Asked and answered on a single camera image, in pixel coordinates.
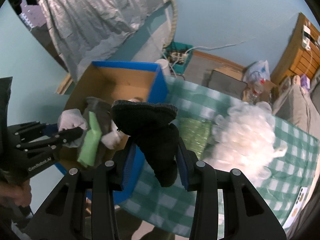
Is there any grey sock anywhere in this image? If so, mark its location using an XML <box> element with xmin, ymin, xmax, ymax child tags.
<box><xmin>57</xmin><ymin>109</ymin><xmax>88</xmax><ymax>148</ymax></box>

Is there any light green cloth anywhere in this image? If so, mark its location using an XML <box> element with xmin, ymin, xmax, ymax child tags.
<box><xmin>77</xmin><ymin>111</ymin><xmax>102</xmax><ymax>167</ymax></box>

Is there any grey fabric pouch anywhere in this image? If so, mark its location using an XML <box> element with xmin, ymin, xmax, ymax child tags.
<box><xmin>77</xmin><ymin>96</ymin><xmax>111</xmax><ymax>168</ymax></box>

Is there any white mesh bath pouf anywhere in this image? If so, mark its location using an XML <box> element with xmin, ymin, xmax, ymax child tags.
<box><xmin>203</xmin><ymin>102</ymin><xmax>287</xmax><ymax>183</ymax></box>

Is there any black sock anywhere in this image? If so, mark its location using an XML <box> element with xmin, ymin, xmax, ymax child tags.
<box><xmin>111</xmin><ymin>100</ymin><xmax>179</xmax><ymax>187</ymax></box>

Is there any white printed cloth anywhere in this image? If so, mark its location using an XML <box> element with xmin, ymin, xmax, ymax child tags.
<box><xmin>100</xmin><ymin>121</ymin><xmax>126</xmax><ymax>150</ymax></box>

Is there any person left hand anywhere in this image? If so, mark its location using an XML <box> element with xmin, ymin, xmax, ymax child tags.
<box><xmin>0</xmin><ymin>180</ymin><xmax>32</xmax><ymax>207</ymax></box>

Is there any white smartphone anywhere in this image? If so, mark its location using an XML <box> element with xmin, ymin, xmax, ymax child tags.
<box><xmin>283</xmin><ymin>186</ymin><xmax>310</xmax><ymax>229</ymax></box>

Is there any blue cardboard box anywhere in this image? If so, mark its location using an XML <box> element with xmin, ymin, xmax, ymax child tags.
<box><xmin>59</xmin><ymin>61</ymin><xmax>176</xmax><ymax>205</ymax></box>

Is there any green checkered tablecloth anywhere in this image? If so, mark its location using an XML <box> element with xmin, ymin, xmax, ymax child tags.
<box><xmin>121</xmin><ymin>77</ymin><xmax>319</xmax><ymax>237</ymax></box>

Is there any green knitted dishcloth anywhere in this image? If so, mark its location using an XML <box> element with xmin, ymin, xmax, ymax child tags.
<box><xmin>179</xmin><ymin>118</ymin><xmax>212</xmax><ymax>160</ymax></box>

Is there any silver foil curtain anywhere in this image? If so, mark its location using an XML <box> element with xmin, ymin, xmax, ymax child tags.
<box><xmin>37</xmin><ymin>0</ymin><xmax>169</xmax><ymax>81</ymax></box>

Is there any white desk fan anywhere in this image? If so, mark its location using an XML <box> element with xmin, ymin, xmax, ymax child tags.
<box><xmin>155</xmin><ymin>59</ymin><xmax>171</xmax><ymax>76</ymax></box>

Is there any clear plastic water bottle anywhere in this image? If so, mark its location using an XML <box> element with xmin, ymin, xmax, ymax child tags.
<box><xmin>249</xmin><ymin>79</ymin><xmax>265</xmax><ymax>105</ymax></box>

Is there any small cardboard box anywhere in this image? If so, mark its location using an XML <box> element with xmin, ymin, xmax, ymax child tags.
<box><xmin>242</xmin><ymin>80</ymin><xmax>279</xmax><ymax>104</ymax></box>

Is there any teal crate with power strip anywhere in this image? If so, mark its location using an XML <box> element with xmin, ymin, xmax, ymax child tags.
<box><xmin>164</xmin><ymin>41</ymin><xmax>193</xmax><ymax>74</ymax></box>

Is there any white plastic shopping bag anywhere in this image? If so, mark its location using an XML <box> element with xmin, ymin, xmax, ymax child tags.
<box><xmin>242</xmin><ymin>60</ymin><xmax>270</xmax><ymax>83</ymax></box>

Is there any purple tissue pack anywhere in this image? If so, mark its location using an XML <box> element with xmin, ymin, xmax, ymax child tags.
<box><xmin>300</xmin><ymin>74</ymin><xmax>310</xmax><ymax>92</ymax></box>

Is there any wooden headboard shelf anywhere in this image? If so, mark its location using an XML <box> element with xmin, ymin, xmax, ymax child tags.
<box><xmin>271</xmin><ymin>13</ymin><xmax>319</xmax><ymax>85</ymax></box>

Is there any white power strip charger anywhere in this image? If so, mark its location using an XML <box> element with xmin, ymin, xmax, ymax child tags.
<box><xmin>302</xmin><ymin>24</ymin><xmax>315</xmax><ymax>51</ymax></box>

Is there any white power cable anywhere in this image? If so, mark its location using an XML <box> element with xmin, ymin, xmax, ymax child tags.
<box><xmin>184</xmin><ymin>37</ymin><xmax>257</xmax><ymax>55</ymax></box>

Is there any rope wrapped hoop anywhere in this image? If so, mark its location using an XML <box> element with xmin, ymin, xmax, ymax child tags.
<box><xmin>163</xmin><ymin>0</ymin><xmax>178</xmax><ymax>48</ymax></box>

